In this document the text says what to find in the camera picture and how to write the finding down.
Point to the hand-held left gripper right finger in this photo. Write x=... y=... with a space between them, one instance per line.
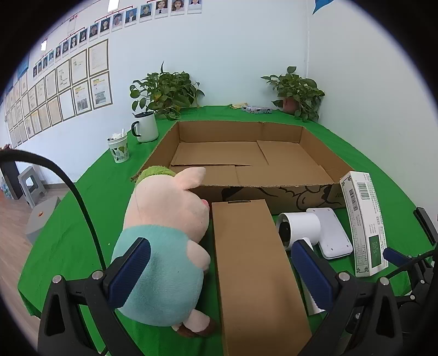
x=312 y=274

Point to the large cardboard box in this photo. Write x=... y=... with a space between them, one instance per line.
x=212 y=154

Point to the white and green medicine box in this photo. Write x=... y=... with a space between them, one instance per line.
x=362 y=212

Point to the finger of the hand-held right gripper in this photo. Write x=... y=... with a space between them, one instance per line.
x=393 y=255
x=425 y=224

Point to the white mug with black lid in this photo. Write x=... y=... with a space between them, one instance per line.
x=147 y=128

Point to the leaf print paper cup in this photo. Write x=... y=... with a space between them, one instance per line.
x=119 y=150

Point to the blue wall decoration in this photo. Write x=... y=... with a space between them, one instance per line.
x=323 y=6

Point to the grey plastic stool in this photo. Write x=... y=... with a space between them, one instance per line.
x=31 y=185

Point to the pink pig plush toy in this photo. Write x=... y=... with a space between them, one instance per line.
x=164 y=212

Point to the green plant in red pot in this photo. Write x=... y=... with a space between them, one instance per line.
x=297 y=89

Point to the yellow packet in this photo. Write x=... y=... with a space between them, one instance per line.
x=238 y=105

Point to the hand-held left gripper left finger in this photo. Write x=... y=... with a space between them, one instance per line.
x=131 y=270

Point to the white hair dryer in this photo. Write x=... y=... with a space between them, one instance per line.
x=301 y=224

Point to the row of portrait photos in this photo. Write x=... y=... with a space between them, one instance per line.
x=116 y=20

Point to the patterned flat packet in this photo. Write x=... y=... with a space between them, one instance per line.
x=256 y=109

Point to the grey round seat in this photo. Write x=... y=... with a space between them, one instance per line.
x=41 y=219

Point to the bushy green potted plant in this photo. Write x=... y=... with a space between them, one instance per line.
x=164 y=90

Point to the narrow brown cardboard box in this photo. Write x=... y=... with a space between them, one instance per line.
x=253 y=267

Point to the wall of framed documents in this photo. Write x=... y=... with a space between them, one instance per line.
x=65 y=92

